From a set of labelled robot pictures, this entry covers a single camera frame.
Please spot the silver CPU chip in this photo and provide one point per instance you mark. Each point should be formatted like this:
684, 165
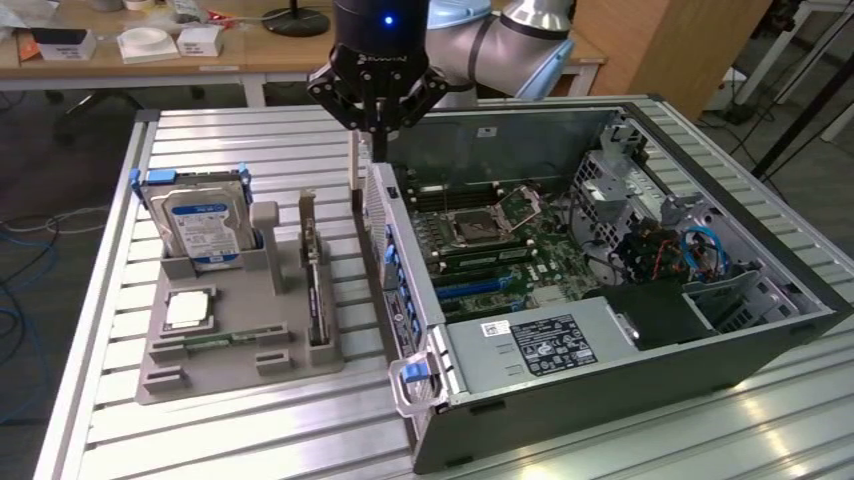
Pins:
188, 309

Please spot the black open PC case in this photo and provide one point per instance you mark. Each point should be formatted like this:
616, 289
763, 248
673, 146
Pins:
601, 400

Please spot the black stand leg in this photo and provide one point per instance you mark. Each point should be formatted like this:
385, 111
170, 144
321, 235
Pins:
801, 115

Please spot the wooden cabinet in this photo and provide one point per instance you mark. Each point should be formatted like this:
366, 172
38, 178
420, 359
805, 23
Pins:
701, 60

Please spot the hard disk in blue caddy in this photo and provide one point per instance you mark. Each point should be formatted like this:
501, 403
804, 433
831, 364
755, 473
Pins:
201, 225

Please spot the installed RAM stick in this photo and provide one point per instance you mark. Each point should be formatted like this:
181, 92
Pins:
484, 260

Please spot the blue expansion slot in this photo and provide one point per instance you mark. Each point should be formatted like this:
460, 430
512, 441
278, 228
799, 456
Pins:
471, 289

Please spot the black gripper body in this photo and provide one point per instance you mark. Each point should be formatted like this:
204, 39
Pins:
381, 35

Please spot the green motherboard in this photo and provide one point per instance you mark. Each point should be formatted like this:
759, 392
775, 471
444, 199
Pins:
555, 255

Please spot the wooden desk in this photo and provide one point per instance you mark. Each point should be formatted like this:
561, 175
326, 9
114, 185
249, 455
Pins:
108, 67

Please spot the plain white box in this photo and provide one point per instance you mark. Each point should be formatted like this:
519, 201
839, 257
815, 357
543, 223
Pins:
201, 41

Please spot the green graphics card black cooler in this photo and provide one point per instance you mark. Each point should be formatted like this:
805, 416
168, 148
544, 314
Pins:
314, 300

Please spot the grey power supply unit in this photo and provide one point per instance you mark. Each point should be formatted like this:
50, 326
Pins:
481, 360

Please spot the CPU socket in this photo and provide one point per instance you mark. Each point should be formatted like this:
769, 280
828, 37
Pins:
481, 227

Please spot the green RAM stick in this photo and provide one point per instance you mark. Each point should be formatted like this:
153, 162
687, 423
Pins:
221, 339

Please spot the black office chair base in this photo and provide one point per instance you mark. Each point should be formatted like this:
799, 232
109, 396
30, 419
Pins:
88, 102

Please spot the beige card retention latch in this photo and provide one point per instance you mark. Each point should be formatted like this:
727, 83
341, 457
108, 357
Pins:
357, 165

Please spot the silver drive cage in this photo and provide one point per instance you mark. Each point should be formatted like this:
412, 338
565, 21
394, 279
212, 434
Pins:
601, 200

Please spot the white square dish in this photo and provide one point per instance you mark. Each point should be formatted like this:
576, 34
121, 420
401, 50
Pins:
148, 45

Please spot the grey parts rack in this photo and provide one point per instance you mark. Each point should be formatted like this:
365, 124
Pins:
241, 310

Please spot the black lamp base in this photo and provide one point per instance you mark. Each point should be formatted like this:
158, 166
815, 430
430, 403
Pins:
294, 24

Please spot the white box with black top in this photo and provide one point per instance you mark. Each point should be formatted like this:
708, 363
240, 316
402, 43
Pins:
64, 45

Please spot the metal socket cover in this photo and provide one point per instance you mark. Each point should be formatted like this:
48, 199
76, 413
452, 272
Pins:
521, 207

